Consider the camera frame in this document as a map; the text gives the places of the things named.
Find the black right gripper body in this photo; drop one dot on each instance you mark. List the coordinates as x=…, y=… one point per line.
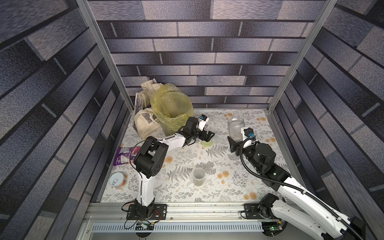
x=240, y=144

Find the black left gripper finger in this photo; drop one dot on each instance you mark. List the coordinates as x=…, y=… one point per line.
x=210, y=139
x=208, y=133

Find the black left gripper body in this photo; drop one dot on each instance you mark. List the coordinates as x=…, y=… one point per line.
x=199, y=132

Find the green jar lid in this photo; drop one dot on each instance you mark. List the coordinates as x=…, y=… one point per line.
x=207, y=144

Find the glass jar with green lid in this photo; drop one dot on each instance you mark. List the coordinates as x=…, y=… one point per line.
x=235, y=124

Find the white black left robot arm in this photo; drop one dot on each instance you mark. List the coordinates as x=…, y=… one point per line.
x=150, y=158

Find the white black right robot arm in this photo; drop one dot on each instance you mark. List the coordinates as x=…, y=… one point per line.
x=315, y=217

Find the grey mesh waste bin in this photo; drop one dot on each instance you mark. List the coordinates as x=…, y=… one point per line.
x=170, y=126

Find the floral patterned table mat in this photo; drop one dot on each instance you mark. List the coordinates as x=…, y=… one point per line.
x=226, y=179

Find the short frosted plastic cup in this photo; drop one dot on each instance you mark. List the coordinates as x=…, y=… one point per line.
x=198, y=175

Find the yellow plastic bin liner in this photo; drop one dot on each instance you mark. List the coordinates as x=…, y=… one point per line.
x=170, y=103

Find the purple snack packet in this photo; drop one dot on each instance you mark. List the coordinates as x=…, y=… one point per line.
x=125, y=155

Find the small round tin can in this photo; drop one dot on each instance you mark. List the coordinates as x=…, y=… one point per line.
x=118, y=180

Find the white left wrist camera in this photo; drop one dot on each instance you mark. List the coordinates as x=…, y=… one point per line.
x=202, y=121

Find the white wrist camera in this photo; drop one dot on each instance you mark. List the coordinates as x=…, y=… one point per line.
x=247, y=133
x=202, y=121

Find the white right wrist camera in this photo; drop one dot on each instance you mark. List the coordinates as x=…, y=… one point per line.
x=247, y=133

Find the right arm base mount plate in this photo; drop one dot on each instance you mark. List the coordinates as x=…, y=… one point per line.
x=252, y=211

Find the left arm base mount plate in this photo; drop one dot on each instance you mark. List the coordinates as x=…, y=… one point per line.
x=155, y=212

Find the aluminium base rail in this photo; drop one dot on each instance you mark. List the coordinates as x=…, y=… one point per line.
x=180, y=218

